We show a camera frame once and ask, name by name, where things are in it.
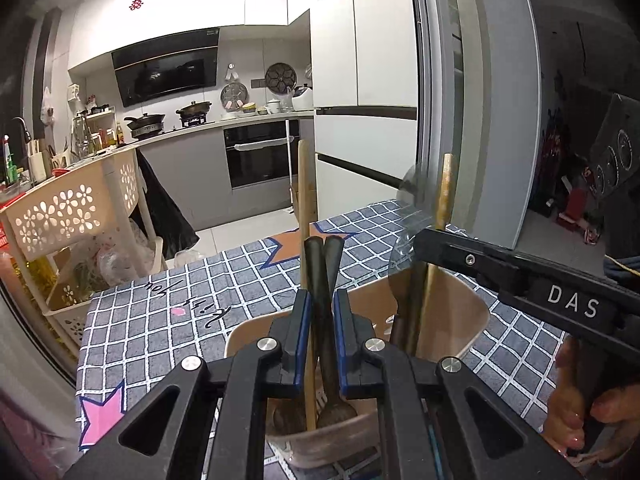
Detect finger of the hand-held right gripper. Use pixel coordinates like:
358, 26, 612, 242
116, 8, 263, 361
412, 227, 526, 298

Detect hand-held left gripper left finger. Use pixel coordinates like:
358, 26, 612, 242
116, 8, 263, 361
62, 287, 314, 480

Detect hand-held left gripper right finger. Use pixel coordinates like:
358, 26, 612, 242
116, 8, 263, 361
333, 287, 586, 480

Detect beige plastic utensil holder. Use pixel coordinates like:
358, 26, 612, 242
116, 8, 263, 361
224, 270, 491, 472

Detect clear plastic spatula wooden handle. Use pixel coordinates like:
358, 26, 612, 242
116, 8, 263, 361
397, 162, 443, 356

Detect plain wooden chopstick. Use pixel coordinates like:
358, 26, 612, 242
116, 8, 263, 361
298, 139, 322, 433

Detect person's right hand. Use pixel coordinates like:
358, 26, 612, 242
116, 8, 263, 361
542, 339, 640, 467

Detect red clutter on floor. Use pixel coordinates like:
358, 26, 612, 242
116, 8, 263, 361
537, 104, 603, 247

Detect black panel with round dials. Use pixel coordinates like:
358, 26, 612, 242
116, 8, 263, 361
589, 92, 640, 222

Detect checkered star print tablecloth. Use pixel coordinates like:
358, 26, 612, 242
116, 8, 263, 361
75, 199, 572, 480

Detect white mop pole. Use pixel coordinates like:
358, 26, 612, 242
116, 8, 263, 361
284, 119, 297, 212

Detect black built-in oven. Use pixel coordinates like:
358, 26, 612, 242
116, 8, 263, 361
223, 120, 301, 191

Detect black plastic bag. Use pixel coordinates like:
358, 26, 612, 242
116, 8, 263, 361
130, 149, 200, 262

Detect white refrigerator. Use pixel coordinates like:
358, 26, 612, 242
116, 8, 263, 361
309, 0, 422, 222

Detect round metal steamer rack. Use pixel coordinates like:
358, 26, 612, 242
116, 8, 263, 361
220, 82, 246, 111

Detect black lidded pot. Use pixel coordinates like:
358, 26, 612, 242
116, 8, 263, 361
175, 100, 214, 126

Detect round black hanging pan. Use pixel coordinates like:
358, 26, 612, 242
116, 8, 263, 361
264, 61, 299, 96

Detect black wok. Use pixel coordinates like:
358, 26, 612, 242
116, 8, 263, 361
123, 112, 167, 139

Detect beige flower pattern basket cart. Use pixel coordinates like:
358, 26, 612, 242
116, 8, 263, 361
0, 147, 169, 361

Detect counter shelf rack with bottles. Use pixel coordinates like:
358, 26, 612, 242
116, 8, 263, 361
72, 104, 122, 154

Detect black range hood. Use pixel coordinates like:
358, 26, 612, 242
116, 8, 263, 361
110, 28, 221, 109

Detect knife block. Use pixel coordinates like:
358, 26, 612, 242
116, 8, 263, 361
27, 137, 49, 184

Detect white hanging bag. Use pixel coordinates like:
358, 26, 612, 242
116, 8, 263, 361
39, 87, 55, 126

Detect dish soap bottle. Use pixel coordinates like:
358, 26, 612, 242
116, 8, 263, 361
2, 134, 19, 186

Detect white upper cabinets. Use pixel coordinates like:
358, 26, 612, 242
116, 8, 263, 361
67, 0, 312, 74

